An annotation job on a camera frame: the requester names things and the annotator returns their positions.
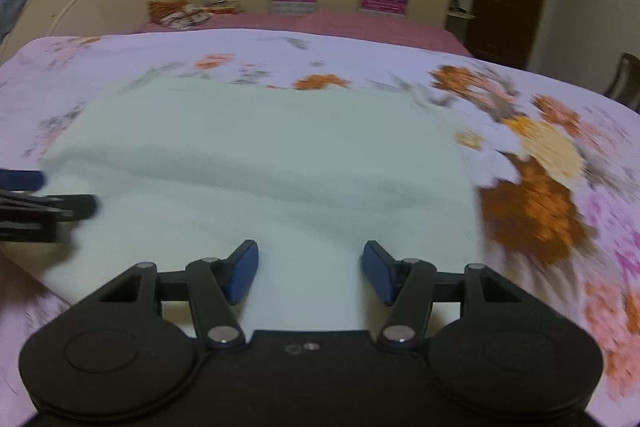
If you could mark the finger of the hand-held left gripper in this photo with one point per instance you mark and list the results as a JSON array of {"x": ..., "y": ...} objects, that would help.
[
  {"x": 20, "y": 179},
  {"x": 35, "y": 212}
]

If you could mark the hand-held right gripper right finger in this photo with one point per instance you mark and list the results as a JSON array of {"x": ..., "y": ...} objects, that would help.
[{"x": 377, "y": 272}]

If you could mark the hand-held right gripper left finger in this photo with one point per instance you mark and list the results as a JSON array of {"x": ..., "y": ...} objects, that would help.
[{"x": 242, "y": 272}]

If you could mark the light green knit sweater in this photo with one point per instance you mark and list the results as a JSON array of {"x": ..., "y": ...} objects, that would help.
[{"x": 275, "y": 167}]

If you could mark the lilac floral bedsheet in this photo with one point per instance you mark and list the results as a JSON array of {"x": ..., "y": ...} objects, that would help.
[{"x": 550, "y": 167}]

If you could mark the orange patterned pillow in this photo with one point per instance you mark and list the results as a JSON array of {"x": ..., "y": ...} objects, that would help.
[{"x": 185, "y": 14}]

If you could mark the pink checked bedspread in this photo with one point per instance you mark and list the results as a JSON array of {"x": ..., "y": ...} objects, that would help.
[{"x": 325, "y": 24}]

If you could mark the dark wooden chair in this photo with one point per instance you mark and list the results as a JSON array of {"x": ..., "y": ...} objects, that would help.
[{"x": 625, "y": 82}]

